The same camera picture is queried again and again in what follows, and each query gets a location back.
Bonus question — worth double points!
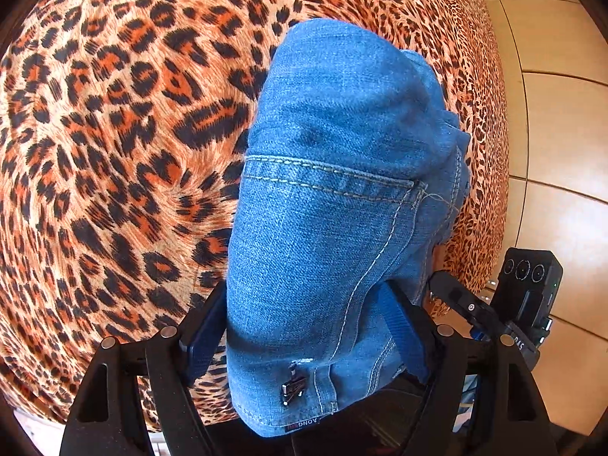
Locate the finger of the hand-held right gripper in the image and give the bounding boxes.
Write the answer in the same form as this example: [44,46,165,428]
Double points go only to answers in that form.
[429,271,505,339]

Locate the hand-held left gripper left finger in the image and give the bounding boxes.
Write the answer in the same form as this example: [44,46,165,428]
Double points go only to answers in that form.
[59,282,228,456]

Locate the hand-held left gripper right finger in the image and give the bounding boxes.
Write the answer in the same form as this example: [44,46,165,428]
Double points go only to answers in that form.
[385,282,561,456]

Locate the blue denim pants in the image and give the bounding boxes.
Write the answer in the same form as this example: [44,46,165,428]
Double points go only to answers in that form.
[224,19,472,438]

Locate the leopard print blanket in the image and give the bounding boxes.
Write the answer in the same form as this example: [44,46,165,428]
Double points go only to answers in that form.
[0,0,510,434]

